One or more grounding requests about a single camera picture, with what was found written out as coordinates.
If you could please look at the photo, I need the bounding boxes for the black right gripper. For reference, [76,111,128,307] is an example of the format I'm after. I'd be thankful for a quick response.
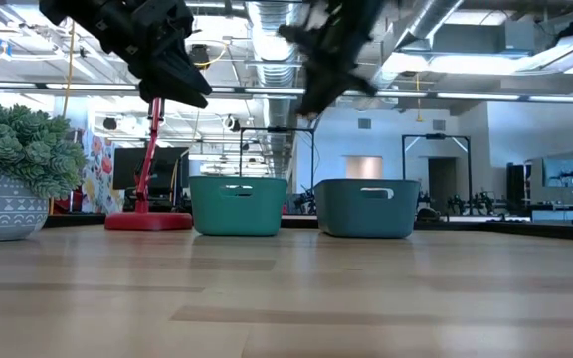
[279,0,385,118]

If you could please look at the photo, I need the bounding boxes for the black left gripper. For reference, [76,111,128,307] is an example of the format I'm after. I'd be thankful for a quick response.
[67,0,213,109]

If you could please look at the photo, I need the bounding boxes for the dark blue-grey plastic bin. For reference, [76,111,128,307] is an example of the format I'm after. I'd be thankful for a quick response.
[314,178,421,240]

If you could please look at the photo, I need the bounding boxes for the teal plastic bin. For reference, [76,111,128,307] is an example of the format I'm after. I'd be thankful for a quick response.
[188,176,289,237]

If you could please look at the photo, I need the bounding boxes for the long ceiling light strip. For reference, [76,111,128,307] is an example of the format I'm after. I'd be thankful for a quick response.
[0,82,573,105]

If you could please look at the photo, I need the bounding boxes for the black computer monitor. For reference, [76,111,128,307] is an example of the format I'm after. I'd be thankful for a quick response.
[112,146,191,199]

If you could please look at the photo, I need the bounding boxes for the orange door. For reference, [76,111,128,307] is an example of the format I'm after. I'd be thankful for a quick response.
[344,155,384,182]

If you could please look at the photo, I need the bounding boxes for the floral pattern banner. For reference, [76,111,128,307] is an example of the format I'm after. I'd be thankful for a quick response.
[81,129,126,215]

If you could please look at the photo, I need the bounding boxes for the red desk lamp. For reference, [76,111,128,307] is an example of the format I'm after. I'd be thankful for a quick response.
[104,97,194,232]

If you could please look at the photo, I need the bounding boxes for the succulent in grey patterned pot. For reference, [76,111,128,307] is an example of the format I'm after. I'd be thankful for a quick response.
[0,91,89,244]

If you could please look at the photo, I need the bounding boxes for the background robot arms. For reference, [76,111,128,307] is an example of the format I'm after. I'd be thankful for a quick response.
[445,192,504,216]

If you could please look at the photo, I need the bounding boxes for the black cabinet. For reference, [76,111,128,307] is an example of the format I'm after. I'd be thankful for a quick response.
[506,162,532,208]

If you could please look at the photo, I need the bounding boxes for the corrugated silver air duct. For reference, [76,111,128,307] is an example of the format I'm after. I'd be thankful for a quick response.
[244,0,302,178]

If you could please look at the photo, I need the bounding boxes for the yellow hanging cable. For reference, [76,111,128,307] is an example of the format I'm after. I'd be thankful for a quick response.
[62,22,77,119]

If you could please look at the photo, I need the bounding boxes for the black background stand frame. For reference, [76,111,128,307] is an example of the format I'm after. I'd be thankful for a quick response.
[401,132,472,183]

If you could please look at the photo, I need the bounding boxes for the smooth silver air duct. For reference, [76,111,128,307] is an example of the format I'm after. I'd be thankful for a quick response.
[365,0,467,108]

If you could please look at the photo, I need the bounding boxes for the wall-mounted screen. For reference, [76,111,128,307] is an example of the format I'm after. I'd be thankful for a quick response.
[542,156,573,190]

